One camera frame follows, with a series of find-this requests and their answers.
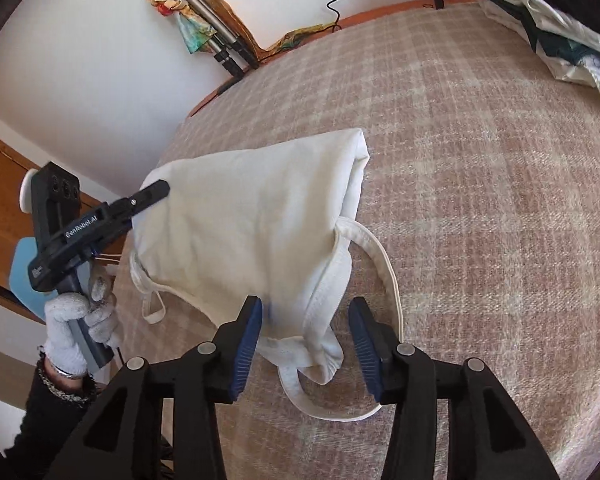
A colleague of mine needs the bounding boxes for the white camisole top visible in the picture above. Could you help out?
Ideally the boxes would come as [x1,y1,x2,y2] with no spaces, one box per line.
[129,128,406,422]

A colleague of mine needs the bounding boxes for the blue plastic object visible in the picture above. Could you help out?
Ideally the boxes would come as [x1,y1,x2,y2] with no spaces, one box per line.
[9,237,48,318]

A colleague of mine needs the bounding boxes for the person's left hand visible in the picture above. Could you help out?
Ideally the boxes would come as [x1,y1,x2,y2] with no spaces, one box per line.
[44,265,123,378]

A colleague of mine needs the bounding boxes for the colourful orange scarf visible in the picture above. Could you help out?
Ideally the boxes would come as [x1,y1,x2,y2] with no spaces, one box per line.
[140,0,326,56]

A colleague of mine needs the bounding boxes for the silver bracelet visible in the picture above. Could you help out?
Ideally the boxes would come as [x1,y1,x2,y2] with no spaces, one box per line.
[40,352,88,380]

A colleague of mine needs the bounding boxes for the person's left forearm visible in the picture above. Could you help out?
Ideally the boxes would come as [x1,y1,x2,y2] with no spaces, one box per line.
[2,347,108,461]

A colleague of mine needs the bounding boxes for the folded silver tripod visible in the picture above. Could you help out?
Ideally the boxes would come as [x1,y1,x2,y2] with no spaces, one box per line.
[152,0,261,78]

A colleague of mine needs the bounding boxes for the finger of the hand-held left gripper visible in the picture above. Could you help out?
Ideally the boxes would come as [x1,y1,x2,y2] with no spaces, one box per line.
[125,180,172,213]

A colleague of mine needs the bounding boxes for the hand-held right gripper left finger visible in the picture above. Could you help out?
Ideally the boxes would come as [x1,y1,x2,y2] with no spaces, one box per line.
[52,295,264,480]

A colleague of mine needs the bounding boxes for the stack of folded clothes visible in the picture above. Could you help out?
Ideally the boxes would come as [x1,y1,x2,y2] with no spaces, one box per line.
[467,0,600,118]

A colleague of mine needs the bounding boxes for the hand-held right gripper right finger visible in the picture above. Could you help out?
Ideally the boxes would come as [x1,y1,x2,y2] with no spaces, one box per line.
[348,296,561,480]

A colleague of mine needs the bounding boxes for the wooden wardrobe door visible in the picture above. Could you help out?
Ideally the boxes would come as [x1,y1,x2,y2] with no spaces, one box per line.
[0,107,108,323]

